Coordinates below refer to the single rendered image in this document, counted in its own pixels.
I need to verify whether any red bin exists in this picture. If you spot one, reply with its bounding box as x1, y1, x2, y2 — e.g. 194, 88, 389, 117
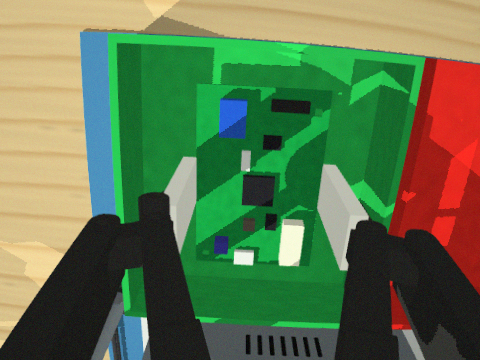
388, 58, 480, 295

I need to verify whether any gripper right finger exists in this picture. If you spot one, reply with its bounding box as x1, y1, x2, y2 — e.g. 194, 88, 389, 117
317, 164, 480, 360

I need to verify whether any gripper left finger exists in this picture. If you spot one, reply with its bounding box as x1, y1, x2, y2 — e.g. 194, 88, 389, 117
0, 157, 211, 360

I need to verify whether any green bin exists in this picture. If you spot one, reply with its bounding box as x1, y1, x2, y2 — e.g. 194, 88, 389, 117
108, 33, 425, 329

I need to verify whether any green circuit board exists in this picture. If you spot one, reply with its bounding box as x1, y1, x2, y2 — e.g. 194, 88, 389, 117
196, 83, 333, 266

